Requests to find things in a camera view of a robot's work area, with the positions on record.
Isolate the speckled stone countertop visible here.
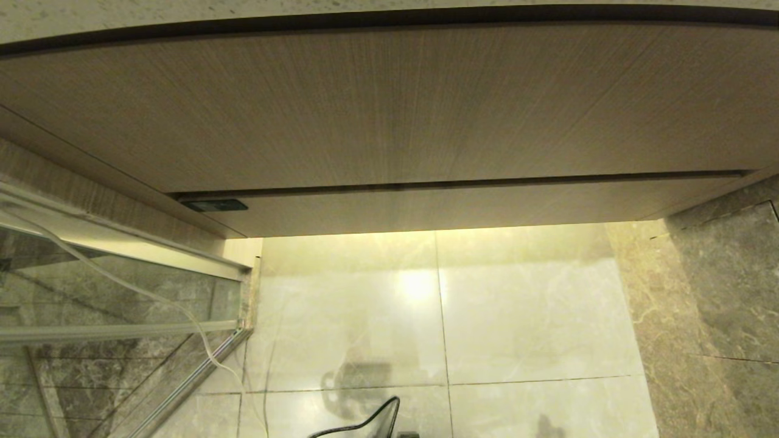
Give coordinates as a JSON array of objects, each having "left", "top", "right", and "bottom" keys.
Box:
[{"left": 0, "top": 0, "right": 779, "bottom": 48}]

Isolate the light wooden vanity cabinet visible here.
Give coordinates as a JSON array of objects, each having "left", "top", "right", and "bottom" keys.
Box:
[{"left": 0, "top": 6, "right": 779, "bottom": 239}]

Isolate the dark rectangular plate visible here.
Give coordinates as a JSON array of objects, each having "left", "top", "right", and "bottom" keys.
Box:
[{"left": 181, "top": 199, "right": 248, "bottom": 212}]

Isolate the thin white cable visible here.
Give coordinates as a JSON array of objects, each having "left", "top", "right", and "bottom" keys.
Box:
[{"left": 0, "top": 207, "right": 270, "bottom": 438}]

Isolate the light wooden drawer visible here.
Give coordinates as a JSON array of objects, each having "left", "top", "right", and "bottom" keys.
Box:
[{"left": 173, "top": 170, "right": 755, "bottom": 238}]

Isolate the black base cable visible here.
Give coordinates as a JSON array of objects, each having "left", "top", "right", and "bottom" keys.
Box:
[{"left": 307, "top": 397, "right": 401, "bottom": 438}]

